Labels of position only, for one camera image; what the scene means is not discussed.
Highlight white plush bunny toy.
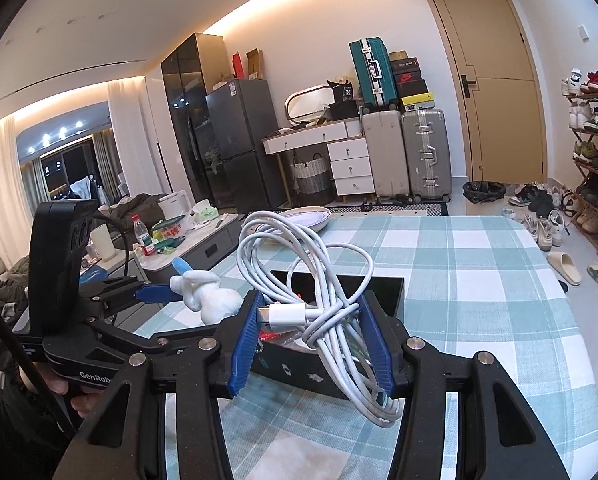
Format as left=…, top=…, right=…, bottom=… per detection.
left=170, top=257, right=243, bottom=325

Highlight red white bag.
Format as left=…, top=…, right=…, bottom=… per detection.
left=259, top=330, right=299, bottom=348

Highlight white oval bowl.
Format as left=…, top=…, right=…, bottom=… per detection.
left=243, top=205, right=332, bottom=233

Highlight black storage box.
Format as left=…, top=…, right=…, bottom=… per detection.
left=150, top=268, right=407, bottom=401

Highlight black trash bag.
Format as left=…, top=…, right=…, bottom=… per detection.
left=462, top=181, right=506, bottom=204

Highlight plaid teal tablecloth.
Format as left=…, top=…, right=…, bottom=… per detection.
left=133, top=211, right=598, bottom=480

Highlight tan wooden door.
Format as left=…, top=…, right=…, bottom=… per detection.
left=428, top=0, right=546, bottom=184

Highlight beige suitcase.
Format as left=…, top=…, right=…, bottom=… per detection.
left=361, top=110, right=410, bottom=197

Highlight beige slipper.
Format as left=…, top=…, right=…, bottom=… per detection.
left=546, top=252, right=582, bottom=286

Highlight black refrigerator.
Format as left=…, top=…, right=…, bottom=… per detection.
left=207, top=79, right=286, bottom=214

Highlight white electric kettle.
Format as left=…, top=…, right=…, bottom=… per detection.
left=158, top=190, right=194, bottom=231

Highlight stacked shoe boxes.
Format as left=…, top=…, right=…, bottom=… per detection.
left=389, top=51, right=436, bottom=112

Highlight silver suitcase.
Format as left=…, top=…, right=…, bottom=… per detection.
left=401, top=110, right=452, bottom=203

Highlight oval mirror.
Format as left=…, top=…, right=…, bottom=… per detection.
left=284, top=84, right=335, bottom=126

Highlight plastic water bottle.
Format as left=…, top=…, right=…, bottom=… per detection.
left=132, top=214, right=155, bottom=256

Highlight left gripper camera mount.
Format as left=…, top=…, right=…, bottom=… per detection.
left=29, top=200, right=100, bottom=337

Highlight white charging cable bundle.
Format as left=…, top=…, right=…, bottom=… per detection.
left=236, top=210, right=405, bottom=428

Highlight white dresser with drawers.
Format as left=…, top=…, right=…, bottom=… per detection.
left=262, top=119, right=375, bottom=200

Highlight green tissue pack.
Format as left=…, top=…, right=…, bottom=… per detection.
left=191, top=200, right=219, bottom=223

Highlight grey side cabinet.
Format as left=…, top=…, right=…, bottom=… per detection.
left=139, top=214, right=241, bottom=282

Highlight woven laundry basket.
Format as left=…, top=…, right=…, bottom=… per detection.
left=291, top=153, right=334, bottom=206

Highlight person's left hand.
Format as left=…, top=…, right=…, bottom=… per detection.
left=35, top=363, right=102, bottom=419

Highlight teal suitcase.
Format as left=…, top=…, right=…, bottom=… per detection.
left=349, top=37, right=400, bottom=114

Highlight black tote bag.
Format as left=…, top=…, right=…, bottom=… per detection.
left=326, top=78, right=354, bottom=104

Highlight black tall cabinet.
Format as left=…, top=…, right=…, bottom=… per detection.
left=161, top=32, right=234, bottom=209

